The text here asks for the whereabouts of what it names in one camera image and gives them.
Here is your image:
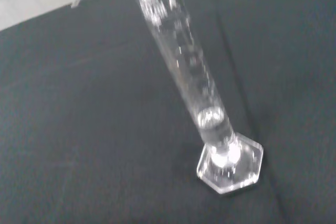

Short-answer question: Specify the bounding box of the black cloth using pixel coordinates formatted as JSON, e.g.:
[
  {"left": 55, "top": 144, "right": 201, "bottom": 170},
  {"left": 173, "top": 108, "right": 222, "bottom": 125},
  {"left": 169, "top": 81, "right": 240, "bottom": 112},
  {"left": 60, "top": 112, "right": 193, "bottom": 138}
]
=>
[{"left": 0, "top": 0, "right": 336, "bottom": 224}]

